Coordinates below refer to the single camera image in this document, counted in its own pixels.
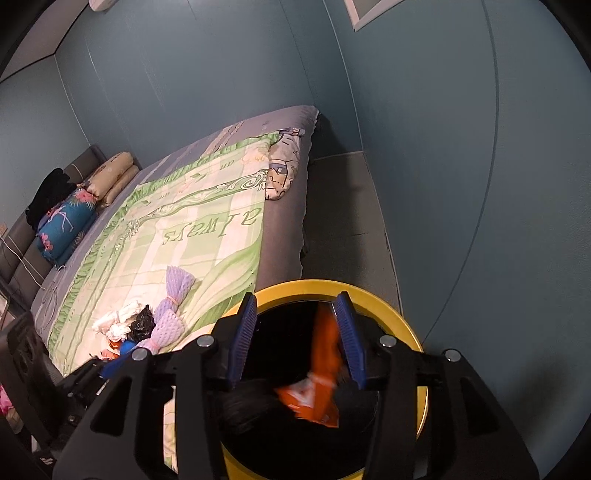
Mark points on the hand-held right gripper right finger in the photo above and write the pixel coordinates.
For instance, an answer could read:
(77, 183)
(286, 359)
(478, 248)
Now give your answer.
(351, 341)

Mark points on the white air conditioner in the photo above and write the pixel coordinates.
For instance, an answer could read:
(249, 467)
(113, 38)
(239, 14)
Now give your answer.
(102, 3)

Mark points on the purple foam fruit net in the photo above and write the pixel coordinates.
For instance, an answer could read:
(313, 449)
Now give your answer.
(173, 318)

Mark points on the beige printed pillow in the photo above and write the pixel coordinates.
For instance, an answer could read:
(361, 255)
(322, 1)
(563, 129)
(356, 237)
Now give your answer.
(121, 184)
(113, 168)

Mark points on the cartoon print quilt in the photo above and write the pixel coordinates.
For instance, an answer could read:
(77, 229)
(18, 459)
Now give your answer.
(284, 170)

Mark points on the yellow rimmed trash bin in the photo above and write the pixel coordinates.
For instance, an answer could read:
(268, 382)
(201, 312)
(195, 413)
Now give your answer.
(392, 314)

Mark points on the black clothing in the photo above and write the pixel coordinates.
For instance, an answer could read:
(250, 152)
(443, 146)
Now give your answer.
(48, 196)

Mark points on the black plastic bag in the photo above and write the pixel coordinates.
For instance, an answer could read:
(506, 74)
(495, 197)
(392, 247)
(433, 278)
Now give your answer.
(143, 323)

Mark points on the orange snack wrapper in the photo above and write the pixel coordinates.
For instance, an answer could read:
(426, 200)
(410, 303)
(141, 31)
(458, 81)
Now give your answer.
(323, 355)

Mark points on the bed with grey sheet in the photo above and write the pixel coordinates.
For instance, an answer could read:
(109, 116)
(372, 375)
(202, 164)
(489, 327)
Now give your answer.
(284, 226)

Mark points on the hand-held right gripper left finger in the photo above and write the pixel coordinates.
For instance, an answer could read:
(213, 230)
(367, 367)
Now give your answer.
(244, 337)

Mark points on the small orange peel piece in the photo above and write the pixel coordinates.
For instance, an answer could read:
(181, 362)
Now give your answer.
(111, 350)

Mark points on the green floral bed sheet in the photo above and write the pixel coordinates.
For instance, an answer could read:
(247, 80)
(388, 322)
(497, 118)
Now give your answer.
(184, 207)

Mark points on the grey padded headboard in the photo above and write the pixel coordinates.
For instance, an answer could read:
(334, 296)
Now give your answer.
(21, 251)

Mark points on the crumpled white tissue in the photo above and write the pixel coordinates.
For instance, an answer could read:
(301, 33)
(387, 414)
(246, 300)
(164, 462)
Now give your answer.
(105, 319)
(117, 331)
(130, 310)

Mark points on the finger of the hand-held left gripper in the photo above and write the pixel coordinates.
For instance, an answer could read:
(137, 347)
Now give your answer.
(115, 367)

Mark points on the blue floral folded quilt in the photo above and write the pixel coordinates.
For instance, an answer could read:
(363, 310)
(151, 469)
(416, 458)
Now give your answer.
(64, 221)

